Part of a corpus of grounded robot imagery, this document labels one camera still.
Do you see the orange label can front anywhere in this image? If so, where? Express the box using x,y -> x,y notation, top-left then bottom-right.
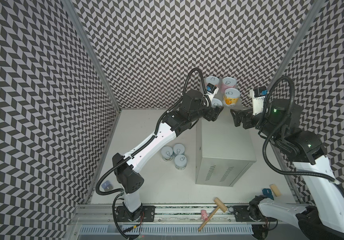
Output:
223,88 -> 241,107

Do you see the pink label can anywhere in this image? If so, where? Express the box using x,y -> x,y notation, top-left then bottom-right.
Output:
221,77 -> 238,93
205,76 -> 220,87

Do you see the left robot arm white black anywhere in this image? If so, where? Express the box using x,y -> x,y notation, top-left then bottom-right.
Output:
95,68 -> 223,221

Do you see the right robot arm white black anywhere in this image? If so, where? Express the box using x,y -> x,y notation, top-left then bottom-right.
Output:
231,76 -> 344,240

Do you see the grey metal cabinet box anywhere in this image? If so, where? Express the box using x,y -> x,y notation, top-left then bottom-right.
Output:
195,78 -> 258,187

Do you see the can teal label back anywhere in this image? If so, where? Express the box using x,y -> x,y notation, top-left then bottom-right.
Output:
173,143 -> 186,156

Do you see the can teal label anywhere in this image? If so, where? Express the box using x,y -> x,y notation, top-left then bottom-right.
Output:
173,143 -> 186,156
174,155 -> 188,171

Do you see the can teal label right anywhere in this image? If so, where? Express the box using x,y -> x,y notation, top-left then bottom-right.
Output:
174,155 -> 188,171

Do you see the small blue box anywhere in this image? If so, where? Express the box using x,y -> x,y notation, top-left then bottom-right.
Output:
262,188 -> 274,200

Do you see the small wooden block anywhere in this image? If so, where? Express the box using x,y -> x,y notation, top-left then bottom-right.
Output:
269,184 -> 282,197

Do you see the wooden mallet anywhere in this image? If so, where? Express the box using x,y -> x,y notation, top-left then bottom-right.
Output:
198,198 -> 228,232

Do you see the small pink toy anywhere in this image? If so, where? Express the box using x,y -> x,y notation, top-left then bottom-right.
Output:
201,210 -> 208,221

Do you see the small blue grey block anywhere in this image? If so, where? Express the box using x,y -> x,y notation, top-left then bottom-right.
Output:
101,181 -> 114,192

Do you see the white vent grille strip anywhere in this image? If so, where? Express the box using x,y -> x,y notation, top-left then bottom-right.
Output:
79,224 -> 253,236

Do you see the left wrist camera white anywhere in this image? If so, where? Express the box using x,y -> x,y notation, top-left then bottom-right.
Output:
205,83 -> 219,102

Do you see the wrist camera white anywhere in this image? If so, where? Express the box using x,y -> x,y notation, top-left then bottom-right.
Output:
205,83 -> 219,102
249,87 -> 267,116

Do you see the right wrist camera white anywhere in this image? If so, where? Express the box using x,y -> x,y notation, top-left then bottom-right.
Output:
249,87 -> 267,116

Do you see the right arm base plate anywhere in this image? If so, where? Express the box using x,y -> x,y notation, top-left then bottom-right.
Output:
228,205 -> 276,223

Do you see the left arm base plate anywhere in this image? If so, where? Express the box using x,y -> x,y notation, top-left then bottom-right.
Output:
114,206 -> 156,223

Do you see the aluminium rail frame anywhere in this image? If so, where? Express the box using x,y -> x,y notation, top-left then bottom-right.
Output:
64,203 -> 289,240

